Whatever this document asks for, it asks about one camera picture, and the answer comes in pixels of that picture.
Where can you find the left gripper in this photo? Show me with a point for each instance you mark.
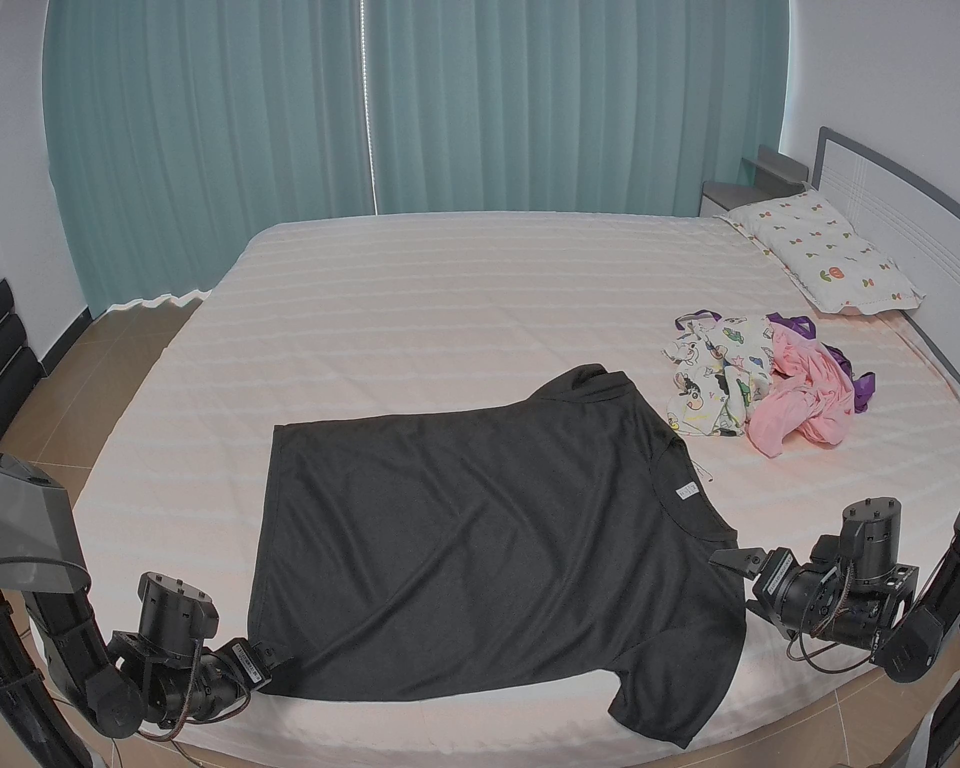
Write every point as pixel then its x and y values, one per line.
pixel 244 664

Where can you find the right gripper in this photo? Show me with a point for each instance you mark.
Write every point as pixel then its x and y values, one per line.
pixel 780 592

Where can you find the black T-shirt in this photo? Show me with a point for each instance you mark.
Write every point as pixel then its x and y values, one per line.
pixel 487 540

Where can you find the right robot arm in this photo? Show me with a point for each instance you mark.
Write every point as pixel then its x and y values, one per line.
pixel 870 540

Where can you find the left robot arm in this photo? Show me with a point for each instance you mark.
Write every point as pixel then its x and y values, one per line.
pixel 67 630

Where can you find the bed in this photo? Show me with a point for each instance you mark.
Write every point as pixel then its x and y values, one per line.
pixel 450 300

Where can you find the pink garment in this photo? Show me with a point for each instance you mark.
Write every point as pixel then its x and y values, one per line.
pixel 810 405

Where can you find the white printed garment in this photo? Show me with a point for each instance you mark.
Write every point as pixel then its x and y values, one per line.
pixel 712 382

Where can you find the purple garment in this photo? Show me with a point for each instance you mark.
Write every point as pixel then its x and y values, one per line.
pixel 862 390

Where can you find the white printed pillow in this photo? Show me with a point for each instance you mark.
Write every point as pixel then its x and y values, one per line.
pixel 825 255

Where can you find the grey bedside table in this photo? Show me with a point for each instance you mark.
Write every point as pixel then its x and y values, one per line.
pixel 735 199

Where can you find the blue-green curtain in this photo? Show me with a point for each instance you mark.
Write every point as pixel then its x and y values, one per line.
pixel 210 150
pixel 570 105

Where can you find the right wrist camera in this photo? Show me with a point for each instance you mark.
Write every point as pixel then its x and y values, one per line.
pixel 825 551

